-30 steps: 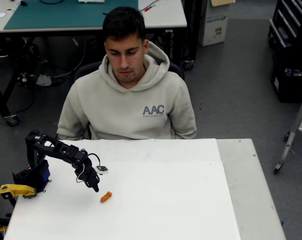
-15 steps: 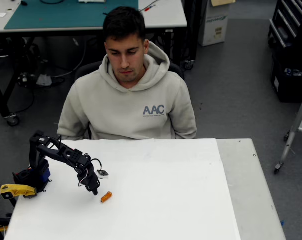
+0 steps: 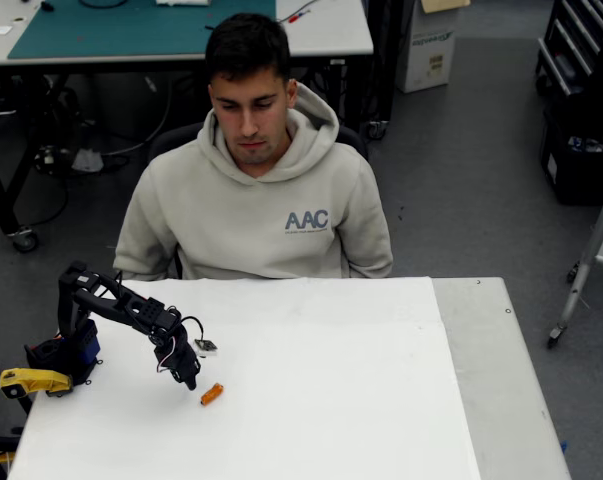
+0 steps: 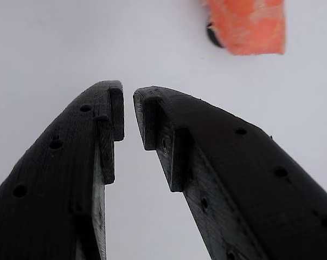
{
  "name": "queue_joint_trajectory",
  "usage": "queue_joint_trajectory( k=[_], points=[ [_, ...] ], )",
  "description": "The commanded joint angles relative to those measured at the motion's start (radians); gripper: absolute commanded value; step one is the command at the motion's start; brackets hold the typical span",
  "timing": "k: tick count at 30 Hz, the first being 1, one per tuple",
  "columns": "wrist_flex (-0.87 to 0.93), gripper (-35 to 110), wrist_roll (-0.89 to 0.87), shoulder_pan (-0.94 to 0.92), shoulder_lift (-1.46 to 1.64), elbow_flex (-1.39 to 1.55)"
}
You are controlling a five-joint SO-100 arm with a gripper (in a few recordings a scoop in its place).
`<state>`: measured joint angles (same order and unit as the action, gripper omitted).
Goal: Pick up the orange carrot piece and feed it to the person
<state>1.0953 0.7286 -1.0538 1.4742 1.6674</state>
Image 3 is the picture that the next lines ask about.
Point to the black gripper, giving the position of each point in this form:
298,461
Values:
185,369

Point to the small orange object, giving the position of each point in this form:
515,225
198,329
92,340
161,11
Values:
212,394

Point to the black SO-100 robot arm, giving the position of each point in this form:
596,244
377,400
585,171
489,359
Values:
111,305

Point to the large white paper sheet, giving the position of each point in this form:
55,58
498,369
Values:
306,400

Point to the yellow table clamp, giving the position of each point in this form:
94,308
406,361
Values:
31,381

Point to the man in grey hoodie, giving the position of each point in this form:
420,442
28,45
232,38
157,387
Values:
251,220

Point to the crumpled white paper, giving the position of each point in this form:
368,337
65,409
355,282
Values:
87,161

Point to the green cutting mat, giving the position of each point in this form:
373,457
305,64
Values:
131,30

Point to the grey workbench on casters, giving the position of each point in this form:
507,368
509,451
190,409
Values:
331,30

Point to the white cardboard box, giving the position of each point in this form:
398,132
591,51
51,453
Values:
426,55

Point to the grey stand leg with caster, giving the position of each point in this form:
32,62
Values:
583,270

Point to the black storage bin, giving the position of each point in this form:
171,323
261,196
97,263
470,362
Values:
576,175

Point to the tan paper folder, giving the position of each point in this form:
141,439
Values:
443,4

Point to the small wrist camera board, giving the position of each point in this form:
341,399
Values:
206,347

